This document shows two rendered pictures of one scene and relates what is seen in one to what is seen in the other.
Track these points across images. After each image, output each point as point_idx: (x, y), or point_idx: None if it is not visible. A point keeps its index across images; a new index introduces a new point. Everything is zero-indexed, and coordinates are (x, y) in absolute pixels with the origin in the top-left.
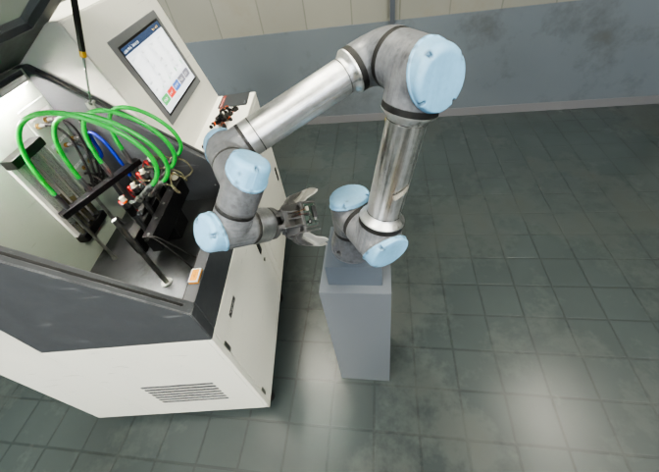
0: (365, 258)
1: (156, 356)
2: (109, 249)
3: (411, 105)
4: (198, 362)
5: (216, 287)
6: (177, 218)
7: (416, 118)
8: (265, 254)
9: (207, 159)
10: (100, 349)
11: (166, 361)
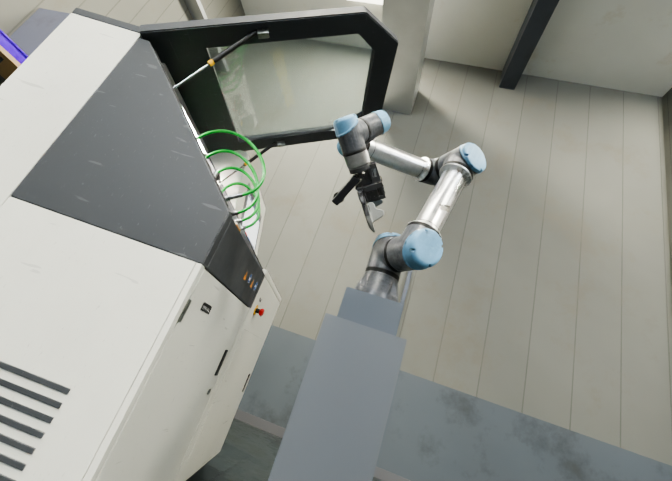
0: (406, 242)
1: (103, 266)
2: None
3: (460, 159)
4: (129, 309)
5: (227, 261)
6: None
7: (462, 165)
8: (210, 392)
9: None
10: (72, 220)
11: (97, 284)
